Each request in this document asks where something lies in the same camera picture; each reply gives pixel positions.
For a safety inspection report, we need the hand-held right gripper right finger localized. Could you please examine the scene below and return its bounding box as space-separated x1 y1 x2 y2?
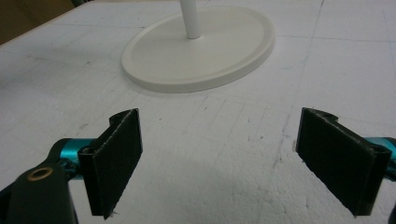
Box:
295 106 393 217

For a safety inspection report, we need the white round stand base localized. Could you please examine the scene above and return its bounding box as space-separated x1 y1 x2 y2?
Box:
120 0 276 94

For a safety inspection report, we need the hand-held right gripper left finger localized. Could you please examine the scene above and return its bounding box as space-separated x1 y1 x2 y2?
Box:
78 107 144 220

